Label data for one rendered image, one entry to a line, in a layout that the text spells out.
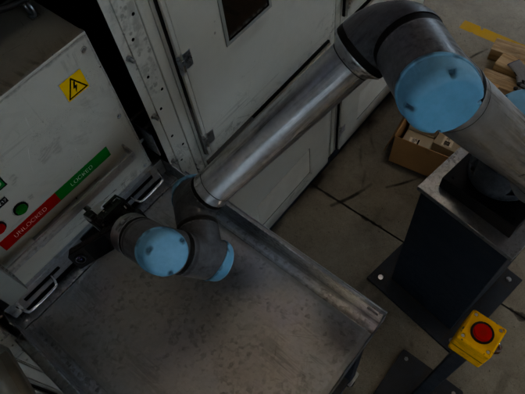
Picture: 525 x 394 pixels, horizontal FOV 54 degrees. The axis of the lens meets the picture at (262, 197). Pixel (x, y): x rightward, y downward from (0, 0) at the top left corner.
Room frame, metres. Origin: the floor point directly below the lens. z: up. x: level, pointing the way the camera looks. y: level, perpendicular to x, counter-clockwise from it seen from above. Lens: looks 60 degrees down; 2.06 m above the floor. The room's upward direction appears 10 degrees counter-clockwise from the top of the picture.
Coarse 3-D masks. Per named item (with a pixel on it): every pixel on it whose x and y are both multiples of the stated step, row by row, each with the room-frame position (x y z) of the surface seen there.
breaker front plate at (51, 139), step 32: (64, 64) 0.79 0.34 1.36; (96, 64) 0.83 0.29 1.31; (32, 96) 0.73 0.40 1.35; (64, 96) 0.77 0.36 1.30; (96, 96) 0.81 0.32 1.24; (0, 128) 0.68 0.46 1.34; (32, 128) 0.71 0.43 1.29; (64, 128) 0.74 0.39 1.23; (96, 128) 0.78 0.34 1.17; (128, 128) 0.83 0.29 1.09; (0, 160) 0.65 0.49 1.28; (32, 160) 0.68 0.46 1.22; (64, 160) 0.72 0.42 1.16; (0, 192) 0.62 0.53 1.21; (32, 192) 0.65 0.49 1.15; (0, 256) 0.56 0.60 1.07; (32, 256) 0.59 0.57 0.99
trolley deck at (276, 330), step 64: (256, 256) 0.54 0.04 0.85; (64, 320) 0.47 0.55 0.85; (128, 320) 0.44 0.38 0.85; (192, 320) 0.41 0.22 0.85; (256, 320) 0.38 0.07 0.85; (320, 320) 0.35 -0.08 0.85; (64, 384) 0.31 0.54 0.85; (128, 384) 0.28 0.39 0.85; (192, 384) 0.26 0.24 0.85; (256, 384) 0.23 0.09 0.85; (320, 384) 0.21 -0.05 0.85
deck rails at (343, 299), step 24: (216, 216) 0.68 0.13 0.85; (240, 216) 0.64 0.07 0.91; (264, 240) 0.58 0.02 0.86; (288, 264) 0.50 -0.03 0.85; (312, 264) 0.46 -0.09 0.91; (312, 288) 0.43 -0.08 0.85; (336, 288) 0.41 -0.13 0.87; (360, 312) 0.35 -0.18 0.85; (24, 336) 0.42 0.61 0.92; (48, 336) 0.43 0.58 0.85; (48, 360) 0.35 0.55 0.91; (72, 360) 0.36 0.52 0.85; (72, 384) 0.29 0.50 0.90; (96, 384) 0.30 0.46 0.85
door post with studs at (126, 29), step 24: (120, 0) 0.86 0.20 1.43; (120, 24) 0.84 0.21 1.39; (120, 48) 0.83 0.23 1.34; (144, 48) 0.86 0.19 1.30; (144, 72) 0.85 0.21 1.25; (144, 96) 0.84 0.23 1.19; (168, 96) 0.87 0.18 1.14; (168, 120) 0.86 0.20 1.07; (168, 144) 0.84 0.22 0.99; (192, 168) 0.87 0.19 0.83
